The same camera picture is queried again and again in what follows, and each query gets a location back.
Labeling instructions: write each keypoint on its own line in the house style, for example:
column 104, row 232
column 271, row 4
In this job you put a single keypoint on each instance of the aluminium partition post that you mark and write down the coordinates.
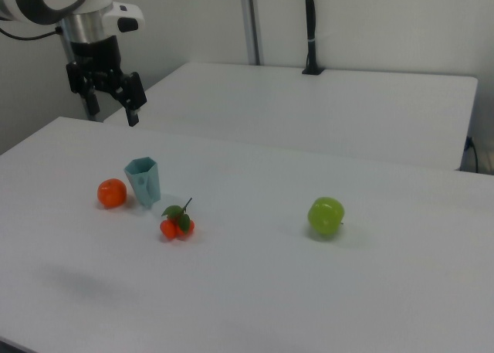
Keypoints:
column 252, row 21

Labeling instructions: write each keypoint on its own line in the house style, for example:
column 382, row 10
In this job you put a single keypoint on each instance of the large orange mandarin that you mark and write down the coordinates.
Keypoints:
column 112, row 193

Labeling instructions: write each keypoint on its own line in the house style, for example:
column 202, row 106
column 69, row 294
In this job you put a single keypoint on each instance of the light blue hexagonal mug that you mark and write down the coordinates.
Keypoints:
column 143, row 183

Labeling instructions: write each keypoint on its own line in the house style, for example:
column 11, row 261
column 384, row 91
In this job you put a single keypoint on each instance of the small mandarin cluster with leaves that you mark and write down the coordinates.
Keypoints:
column 175, row 225

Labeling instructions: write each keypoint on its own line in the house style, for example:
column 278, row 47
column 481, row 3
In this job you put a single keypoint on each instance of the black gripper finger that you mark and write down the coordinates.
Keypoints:
column 134, row 98
column 93, row 100

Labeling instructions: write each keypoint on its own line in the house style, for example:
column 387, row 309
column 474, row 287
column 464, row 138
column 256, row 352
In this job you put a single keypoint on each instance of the black camera stand pole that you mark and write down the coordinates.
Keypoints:
column 311, row 28

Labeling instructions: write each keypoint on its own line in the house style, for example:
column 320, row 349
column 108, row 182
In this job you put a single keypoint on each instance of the white side table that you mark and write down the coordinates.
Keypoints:
column 308, row 113

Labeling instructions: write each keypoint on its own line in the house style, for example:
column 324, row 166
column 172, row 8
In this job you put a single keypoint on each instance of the green apple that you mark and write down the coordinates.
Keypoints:
column 325, row 216

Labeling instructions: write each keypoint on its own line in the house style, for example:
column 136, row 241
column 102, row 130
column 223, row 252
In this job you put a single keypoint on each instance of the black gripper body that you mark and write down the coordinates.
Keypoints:
column 96, row 55

